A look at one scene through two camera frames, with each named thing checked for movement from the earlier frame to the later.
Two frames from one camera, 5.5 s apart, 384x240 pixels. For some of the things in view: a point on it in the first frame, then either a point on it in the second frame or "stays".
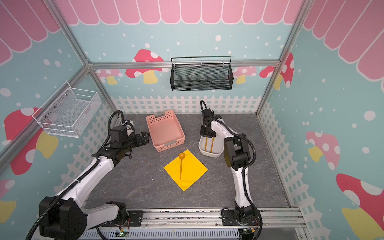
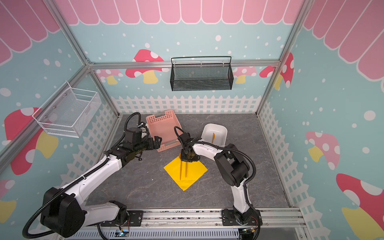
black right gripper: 207,130 → 186,156
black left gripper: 145,139 → 157,144
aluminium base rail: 280,217 stays
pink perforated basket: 165,130 stays
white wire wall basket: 68,111 stays
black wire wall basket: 201,77 stays
